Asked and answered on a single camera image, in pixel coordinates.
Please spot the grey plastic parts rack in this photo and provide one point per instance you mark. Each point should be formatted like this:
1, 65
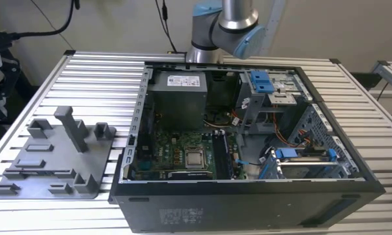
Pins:
52, 159

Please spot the aluminium side table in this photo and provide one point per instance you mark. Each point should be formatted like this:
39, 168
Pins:
390, 73

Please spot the perforated metal disk cage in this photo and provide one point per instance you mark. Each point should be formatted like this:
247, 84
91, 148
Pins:
320, 132

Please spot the metal drive cage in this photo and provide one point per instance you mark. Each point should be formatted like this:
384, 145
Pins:
283, 98

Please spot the black box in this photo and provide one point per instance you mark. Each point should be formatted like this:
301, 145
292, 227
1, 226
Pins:
366, 80

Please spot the black open PC case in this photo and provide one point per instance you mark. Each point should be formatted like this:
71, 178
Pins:
215, 203

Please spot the silver CPU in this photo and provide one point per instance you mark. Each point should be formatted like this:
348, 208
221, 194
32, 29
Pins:
195, 159

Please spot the blue plastic drive latch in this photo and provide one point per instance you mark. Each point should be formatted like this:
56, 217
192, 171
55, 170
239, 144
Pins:
259, 78

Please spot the hard disk in blue carrier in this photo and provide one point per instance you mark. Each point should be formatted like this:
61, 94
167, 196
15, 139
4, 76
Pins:
285, 153

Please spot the grey power supply unit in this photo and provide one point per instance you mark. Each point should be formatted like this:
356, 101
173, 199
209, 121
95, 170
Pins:
177, 107

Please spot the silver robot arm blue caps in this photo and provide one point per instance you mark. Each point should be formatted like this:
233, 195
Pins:
232, 14

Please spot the RAM stick with blue label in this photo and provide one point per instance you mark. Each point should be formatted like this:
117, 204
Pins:
45, 172

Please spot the green motherboard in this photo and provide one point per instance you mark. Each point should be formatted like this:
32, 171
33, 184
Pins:
169, 147

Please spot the black graphics card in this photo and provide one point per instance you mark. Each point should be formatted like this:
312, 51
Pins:
189, 175

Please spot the black table corner cap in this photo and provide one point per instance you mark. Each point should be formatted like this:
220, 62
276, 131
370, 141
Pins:
335, 61
69, 52

